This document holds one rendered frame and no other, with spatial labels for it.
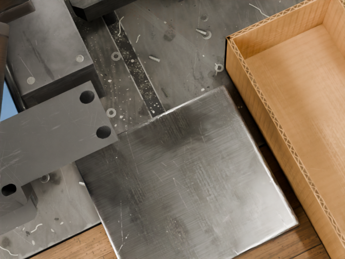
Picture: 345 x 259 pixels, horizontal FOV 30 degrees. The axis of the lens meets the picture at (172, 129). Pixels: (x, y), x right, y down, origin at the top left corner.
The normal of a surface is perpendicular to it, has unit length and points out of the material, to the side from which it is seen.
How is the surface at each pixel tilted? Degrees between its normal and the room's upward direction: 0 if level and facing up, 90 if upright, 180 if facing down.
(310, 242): 0
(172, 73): 0
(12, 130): 24
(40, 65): 0
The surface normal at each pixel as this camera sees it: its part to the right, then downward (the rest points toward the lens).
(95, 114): 0.14, 0.04
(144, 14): -0.05, -0.31
